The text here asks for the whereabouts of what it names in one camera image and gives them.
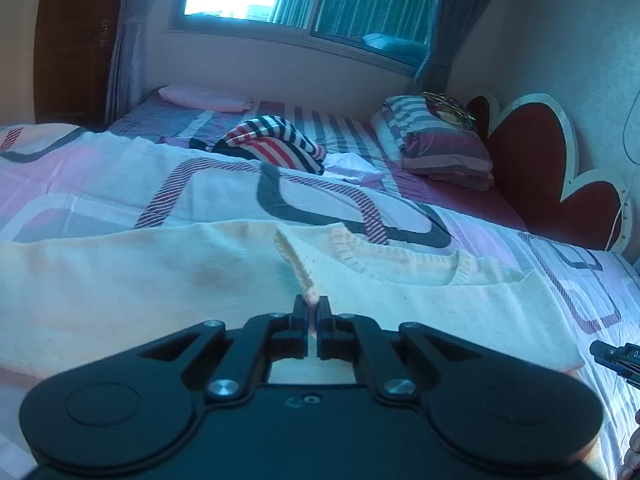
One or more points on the colourful printed cloth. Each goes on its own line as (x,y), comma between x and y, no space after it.
(450,107)

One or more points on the heart-shaped red headboard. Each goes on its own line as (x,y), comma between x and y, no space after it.
(530,170)

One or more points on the person's right hand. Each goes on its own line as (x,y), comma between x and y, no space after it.
(633,455)

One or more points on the grey curtain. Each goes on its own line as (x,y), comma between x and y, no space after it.
(127,50)
(460,20)

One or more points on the striped bed sheet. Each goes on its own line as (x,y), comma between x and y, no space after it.
(350,135)

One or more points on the white garment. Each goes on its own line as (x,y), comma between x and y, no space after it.
(355,167)

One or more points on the cream knit sweater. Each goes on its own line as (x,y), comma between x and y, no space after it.
(150,285)

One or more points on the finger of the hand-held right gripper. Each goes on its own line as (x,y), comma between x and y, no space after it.
(607,353)

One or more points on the teal cushion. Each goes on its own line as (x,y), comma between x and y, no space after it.
(395,46)

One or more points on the patterned pink white quilt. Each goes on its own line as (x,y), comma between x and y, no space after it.
(100,185)

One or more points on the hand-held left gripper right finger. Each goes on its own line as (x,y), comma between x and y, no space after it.
(321,327)

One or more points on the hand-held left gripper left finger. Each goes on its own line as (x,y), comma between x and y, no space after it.
(302,317)

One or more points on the pink pillow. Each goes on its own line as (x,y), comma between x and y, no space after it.
(200,96)

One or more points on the brown wooden wardrobe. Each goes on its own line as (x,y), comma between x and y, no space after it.
(75,45)

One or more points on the red navy striped garment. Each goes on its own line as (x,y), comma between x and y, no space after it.
(270,142)

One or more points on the striped pillow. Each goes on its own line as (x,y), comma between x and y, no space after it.
(440,155)

